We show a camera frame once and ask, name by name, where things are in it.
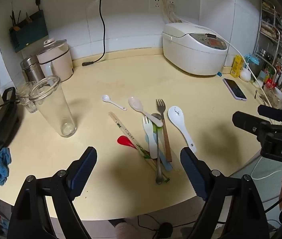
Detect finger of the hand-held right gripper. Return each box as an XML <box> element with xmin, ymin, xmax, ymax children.
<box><xmin>232</xmin><ymin>111</ymin><xmax>282</xmax><ymax>142</ymax></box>
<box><xmin>258</xmin><ymin>105</ymin><xmax>282</xmax><ymax>125</ymax></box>

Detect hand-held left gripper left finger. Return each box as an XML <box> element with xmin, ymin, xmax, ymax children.
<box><xmin>7</xmin><ymin>146</ymin><xmax>98</xmax><ymax>239</ymax></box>

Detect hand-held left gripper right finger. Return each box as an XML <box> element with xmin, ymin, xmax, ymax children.
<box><xmin>180</xmin><ymin>147</ymin><xmax>277</xmax><ymax>239</ymax></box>

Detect fork with wooden handle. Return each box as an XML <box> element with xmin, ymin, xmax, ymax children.
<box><xmin>155</xmin><ymin>99</ymin><xmax>173</xmax><ymax>162</ymax></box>

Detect red plastic spoon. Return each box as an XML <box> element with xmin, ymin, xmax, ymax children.
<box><xmin>117</xmin><ymin>135</ymin><xmax>139</xmax><ymax>151</ymax></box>

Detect pale pink plastic spoon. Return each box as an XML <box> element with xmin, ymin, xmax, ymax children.
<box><xmin>128</xmin><ymin>97</ymin><xmax>164</xmax><ymax>127</ymax></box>

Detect clear glass bowl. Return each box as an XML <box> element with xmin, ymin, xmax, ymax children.
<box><xmin>263</xmin><ymin>87</ymin><xmax>282</xmax><ymax>109</ymax></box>

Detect light blue plastic utensil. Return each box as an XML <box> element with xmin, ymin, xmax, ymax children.
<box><xmin>144</xmin><ymin>133</ymin><xmax>174</xmax><ymax>172</ymax></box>

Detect smartphone with pink case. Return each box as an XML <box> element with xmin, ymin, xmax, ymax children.
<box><xmin>222</xmin><ymin>78</ymin><xmax>247</xmax><ymax>102</ymax></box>

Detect metal spoon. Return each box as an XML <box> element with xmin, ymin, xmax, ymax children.
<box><xmin>151</xmin><ymin>113</ymin><xmax>164</xmax><ymax>185</ymax></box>

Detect small white round jar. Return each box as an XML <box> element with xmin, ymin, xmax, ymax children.
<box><xmin>239</xmin><ymin>68</ymin><xmax>251</xmax><ymax>83</ymax></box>

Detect white plastic fork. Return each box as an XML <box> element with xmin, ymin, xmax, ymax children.
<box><xmin>142</xmin><ymin>116</ymin><xmax>159</xmax><ymax>159</ymax></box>

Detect jar with blue lid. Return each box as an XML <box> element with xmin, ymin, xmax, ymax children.
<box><xmin>245</xmin><ymin>53</ymin><xmax>260</xmax><ymax>74</ymax></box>

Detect yellow carton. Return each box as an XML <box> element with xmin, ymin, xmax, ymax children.
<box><xmin>230</xmin><ymin>55</ymin><xmax>244</xmax><ymax>78</ymax></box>

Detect wrapped wooden chopsticks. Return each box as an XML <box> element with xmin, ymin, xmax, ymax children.
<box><xmin>108</xmin><ymin>112</ymin><xmax>170</xmax><ymax>183</ymax></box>

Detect large white ceramic spoon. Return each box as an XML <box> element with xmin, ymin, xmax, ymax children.
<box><xmin>167</xmin><ymin>106</ymin><xmax>197</xmax><ymax>154</ymax></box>

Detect tall clear glass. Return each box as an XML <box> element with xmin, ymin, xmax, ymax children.
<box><xmin>29</xmin><ymin>75</ymin><xmax>77</xmax><ymax>138</ymax></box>

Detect small white plastic spoon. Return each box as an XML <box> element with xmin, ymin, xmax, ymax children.
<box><xmin>102</xmin><ymin>95</ymin><xmax>128</xmax><ymax>111</ymax></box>

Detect blue cloth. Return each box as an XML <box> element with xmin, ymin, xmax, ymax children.
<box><xmin>0</xmin><ymin>147</ymin><xmax>12</xmax><ymax>186</ymax></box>

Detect metal storage rack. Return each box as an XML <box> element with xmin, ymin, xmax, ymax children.
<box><xmin>254</xmin><ymin>0</ymin><xmax>282</xmax><ymax>81</ymax></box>

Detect white rice cooker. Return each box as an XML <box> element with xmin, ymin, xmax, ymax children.
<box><xmin>162</xmin><ymin>22</ymin><xmax>229</xmax><ymax>76</ymax></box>

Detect small clear glass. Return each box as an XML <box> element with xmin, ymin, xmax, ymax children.
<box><xmin>16</xmin><ymin>81</ymin><xmax>39</xmax><ymax>114</ymax></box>

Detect beige electric kettle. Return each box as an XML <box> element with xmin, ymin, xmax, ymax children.
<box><xmin>36</xmin><ymin>38</ymin><xmax>74</xmax><ymax>82</ymax></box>

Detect stainless steel canister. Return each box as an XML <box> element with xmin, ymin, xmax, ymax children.
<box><xmin>20</xmin><ymin>55</ymin><xmax>46</xmax><ymax>83</ymax></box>

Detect black power cable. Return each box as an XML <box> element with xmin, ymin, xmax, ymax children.
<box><xmin>82</xmin><ymin>0</ymin><xmax>106</xmax><ymax>67</ymax></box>

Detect teal wall utensil holder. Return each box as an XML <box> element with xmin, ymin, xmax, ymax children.
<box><xmin>9</xmin><ymin>9</ymin><xmax>49</xmax><ymax>53</ymax></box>

